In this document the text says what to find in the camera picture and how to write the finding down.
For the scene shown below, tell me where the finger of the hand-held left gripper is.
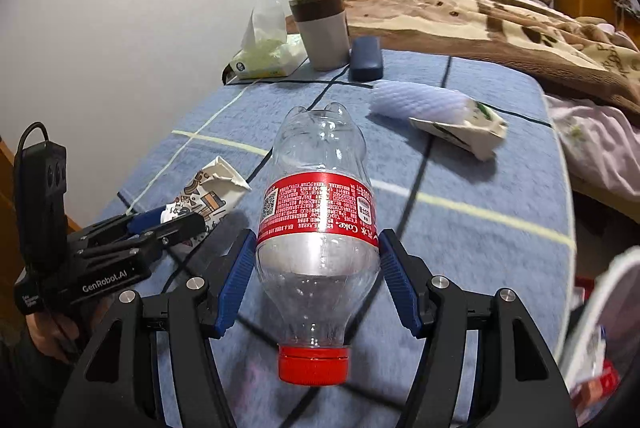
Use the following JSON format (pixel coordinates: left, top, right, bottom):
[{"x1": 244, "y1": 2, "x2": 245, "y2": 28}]
[
  {"x1": 72, "y1": 213, "x2": 207, "y2": 266},
  {"x1": 67, "y1": 206, "x2": 168, "y2": 244}
]

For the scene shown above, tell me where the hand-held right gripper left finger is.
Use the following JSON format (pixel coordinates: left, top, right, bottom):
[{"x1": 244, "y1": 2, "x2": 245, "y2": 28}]
[{"x1": 55, "y1": 228, "x2": 258, "y2": 428}]

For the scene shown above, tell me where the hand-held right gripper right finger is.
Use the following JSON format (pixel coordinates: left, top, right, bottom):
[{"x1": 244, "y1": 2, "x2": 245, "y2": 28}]
[{"x1": 377, "y1": 228, "x2": 578, "y2": 428}]

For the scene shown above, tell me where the patterned paper cup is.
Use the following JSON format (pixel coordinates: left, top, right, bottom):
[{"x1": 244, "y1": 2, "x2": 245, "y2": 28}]
[{"x1": 162, "y1": 156, "x2": 252, "y2": 254}]

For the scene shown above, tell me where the clear plastic bottle red label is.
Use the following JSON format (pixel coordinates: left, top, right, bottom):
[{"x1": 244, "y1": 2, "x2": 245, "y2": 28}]
[{"x1": 255, "y1": 104, "x2": 382, "y2": 386}]

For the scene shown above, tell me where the long white foam net sleeve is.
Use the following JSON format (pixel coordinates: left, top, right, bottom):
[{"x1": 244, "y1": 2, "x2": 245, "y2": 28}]
[{"x1": 370, "y1": 80, "x2": 473, "y2": 124}]

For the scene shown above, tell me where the white trash bin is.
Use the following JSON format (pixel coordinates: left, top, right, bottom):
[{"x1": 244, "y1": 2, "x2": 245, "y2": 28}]
[{"x1": 560, "y1": 245, "x2": 640, "y2": 428}]

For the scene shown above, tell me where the person's left hand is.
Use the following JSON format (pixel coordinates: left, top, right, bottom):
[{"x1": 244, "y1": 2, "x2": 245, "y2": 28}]
[{"x1": 22, "y1": 295, "x2": 113, "y2": 364}]

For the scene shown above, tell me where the blue checked cloth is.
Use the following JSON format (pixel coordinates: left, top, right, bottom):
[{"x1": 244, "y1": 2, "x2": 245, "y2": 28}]
[{"x1": 117, "y1": 49, "x2": 576, "y2": 428}]

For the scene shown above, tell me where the torn white paper packet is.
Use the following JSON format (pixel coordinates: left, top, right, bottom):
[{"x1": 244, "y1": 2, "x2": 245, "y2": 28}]
[{"x1": 410, "y1": 100, "x2": 508, "y2": 161}]

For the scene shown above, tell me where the yellow tissue box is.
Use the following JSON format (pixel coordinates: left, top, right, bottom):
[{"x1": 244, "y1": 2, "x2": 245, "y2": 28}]
[{"x1": 222, "y1": 0, "x2": 306, "y2": 81}]

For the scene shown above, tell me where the dark blue glasses case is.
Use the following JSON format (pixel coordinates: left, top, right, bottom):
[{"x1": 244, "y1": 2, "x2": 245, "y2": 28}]
[{"x1": 349, "y1": 36, "x2": 385, "y2": 82}]

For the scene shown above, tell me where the pink bed sheet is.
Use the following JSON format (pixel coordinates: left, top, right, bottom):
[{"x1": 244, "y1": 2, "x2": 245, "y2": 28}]
[{"x1": 545, "y1": 93, "x2": 640, "y2": 201}]

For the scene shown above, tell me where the beige tumbler with brown band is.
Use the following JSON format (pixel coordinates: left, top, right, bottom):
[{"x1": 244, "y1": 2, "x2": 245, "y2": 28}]
[{"x1": 289, "y1": 0, "x2": 351, "y2": 71}]

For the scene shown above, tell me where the brown printed blanket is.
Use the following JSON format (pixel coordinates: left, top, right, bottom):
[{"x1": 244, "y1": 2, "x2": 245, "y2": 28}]
[{"x1": 345, "y1": 0, "x2": 640, "y2": 119}]

